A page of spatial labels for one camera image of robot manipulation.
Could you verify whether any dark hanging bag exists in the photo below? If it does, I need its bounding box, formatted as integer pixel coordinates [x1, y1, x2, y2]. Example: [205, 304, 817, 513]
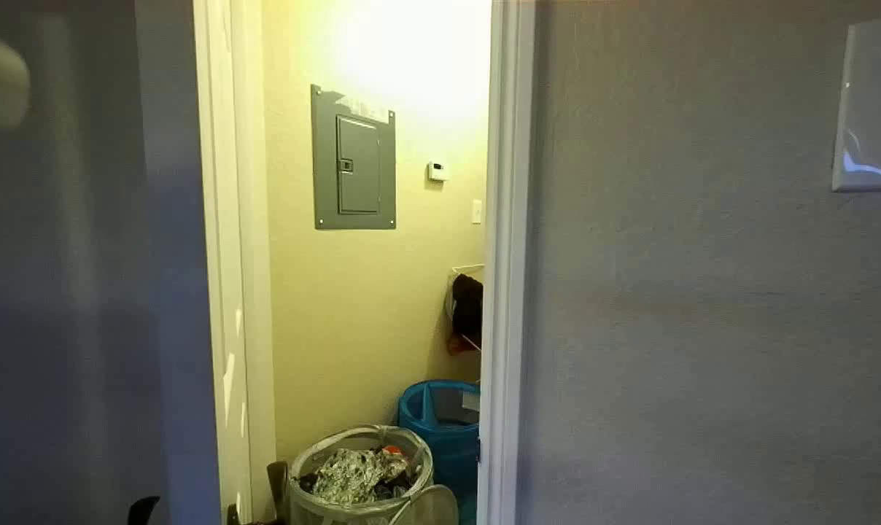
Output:
[448, 274, 485, 353]

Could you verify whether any white wall switch plate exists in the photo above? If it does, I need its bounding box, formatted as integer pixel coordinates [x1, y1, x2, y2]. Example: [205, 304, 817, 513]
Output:
[832, 17, 881, 192]

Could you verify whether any silver mesh laundry basket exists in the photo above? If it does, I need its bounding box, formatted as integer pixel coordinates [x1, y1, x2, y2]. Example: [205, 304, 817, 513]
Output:
[286, 427, 462, 525]

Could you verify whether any white door frame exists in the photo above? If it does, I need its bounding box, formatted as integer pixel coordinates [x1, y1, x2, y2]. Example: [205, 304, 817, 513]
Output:
[187, 0, 536, 525]

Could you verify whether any small white thermostat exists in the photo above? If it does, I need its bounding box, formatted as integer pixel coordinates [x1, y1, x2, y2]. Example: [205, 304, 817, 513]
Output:
[427, 161, 445, 185]

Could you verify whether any grey electrical panel box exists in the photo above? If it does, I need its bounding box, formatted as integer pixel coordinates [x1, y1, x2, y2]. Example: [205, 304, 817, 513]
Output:
[310, 84, 397, 230]

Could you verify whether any white panel door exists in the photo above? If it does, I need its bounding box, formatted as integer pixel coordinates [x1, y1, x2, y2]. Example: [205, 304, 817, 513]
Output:
[0, 0, 218, 525]

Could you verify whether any blue plastic bin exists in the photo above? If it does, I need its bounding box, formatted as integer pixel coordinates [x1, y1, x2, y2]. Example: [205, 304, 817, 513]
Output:
[397, 379, 479, 497]

